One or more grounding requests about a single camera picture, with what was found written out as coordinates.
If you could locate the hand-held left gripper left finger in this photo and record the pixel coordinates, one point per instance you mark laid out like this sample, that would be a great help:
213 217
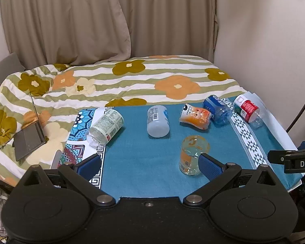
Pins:
89 164

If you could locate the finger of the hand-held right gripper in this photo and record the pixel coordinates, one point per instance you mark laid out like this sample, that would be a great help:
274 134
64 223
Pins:
275 157

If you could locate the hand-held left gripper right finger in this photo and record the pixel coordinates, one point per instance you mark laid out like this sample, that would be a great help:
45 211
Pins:
210 167

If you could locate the clear cup with orange print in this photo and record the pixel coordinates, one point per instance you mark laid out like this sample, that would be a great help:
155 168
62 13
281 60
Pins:
192 148

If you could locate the white sheet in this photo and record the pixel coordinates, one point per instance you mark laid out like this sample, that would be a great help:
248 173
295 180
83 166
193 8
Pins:
275 127

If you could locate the blue patterned printed cloth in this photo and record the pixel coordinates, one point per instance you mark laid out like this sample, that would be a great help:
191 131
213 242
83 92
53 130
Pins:
76 134

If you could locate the clear bottle with white label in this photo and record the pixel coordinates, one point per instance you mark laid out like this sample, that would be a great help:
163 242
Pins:
107 125

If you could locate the orange printed bottle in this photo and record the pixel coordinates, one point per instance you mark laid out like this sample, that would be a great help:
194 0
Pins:
196 117

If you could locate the teal cloth mat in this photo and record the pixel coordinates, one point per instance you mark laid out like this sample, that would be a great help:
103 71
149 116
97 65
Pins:
142 162

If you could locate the clear bottle with red label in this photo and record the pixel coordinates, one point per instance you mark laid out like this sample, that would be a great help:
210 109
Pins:
247 109

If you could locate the clear bottle with blue label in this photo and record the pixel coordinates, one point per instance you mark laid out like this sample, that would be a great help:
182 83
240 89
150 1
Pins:
218 109

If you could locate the grey laptop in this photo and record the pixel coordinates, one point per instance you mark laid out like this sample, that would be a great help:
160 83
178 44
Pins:
29 139

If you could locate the white plastic bottle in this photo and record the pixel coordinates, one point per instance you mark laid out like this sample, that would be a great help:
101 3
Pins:
157 122

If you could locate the floral striped blanket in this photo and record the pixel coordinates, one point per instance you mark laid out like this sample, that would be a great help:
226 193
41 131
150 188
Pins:
152 81

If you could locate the grey headboard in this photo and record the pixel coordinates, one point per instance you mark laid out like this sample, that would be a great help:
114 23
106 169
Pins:
3 66

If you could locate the beige curtain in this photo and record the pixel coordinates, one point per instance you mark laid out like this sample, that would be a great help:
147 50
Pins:
91 17

